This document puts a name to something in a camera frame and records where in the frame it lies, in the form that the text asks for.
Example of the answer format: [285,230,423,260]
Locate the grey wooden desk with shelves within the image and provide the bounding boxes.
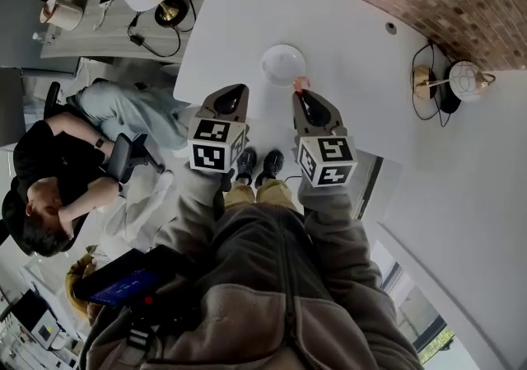
[0,0,215,64]

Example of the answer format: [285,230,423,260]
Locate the small pink object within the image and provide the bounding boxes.
[291,75,313,93]

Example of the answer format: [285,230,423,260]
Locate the black globe lamp cable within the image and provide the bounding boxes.
[410,40,454,129]

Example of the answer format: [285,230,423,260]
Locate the person's tan trousers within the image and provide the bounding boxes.
[224,178,300,213]

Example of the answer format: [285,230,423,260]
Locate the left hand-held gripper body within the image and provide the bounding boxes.
[187,82,251,175]

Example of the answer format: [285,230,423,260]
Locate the white metal rack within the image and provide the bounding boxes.
[0,277,90,370]

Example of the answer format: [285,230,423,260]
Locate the black lamp cable with adapter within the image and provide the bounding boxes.
[126,0,198,59]

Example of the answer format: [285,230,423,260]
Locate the black rounded appliance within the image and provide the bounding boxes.
[427,67,463,115]

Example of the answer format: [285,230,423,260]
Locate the person's right black shoe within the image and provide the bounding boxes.
[254,148,285,188]

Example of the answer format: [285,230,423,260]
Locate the white desk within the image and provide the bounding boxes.
[172,0,501,167]

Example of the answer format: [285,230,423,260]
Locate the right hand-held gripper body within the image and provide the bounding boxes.
[291,88,358,188]

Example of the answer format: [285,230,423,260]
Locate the white cylinder container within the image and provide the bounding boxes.
[39,0,85,31]

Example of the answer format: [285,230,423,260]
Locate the person's grey fleece jacket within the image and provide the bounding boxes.
[77,203,425,370]

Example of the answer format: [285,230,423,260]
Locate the black office chair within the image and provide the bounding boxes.
[0,82,166,256]

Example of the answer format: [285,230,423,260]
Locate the person's right forearm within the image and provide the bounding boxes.
[296,178,384,291]

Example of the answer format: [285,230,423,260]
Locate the white round plate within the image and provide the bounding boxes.
[260,44,308,88]

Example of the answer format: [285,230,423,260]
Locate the person's left forearm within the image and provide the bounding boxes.
[154,164,226,262]

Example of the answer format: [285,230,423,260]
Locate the person's black shoe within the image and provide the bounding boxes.
[235,146,259,186]
[254,148,285,188]

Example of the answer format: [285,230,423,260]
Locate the black monitor with blue screen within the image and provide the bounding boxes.
[72,244,198,320]

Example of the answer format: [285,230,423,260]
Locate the person's left black shoe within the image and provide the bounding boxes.
[235,146,259,186]

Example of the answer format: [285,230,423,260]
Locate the white charger cable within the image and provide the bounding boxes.
[92,0,114,31]

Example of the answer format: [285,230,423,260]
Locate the brass globe table lamp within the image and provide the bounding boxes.
[411,59,497,105]

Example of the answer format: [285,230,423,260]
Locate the black window frame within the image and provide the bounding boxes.
[380,260,458,365]

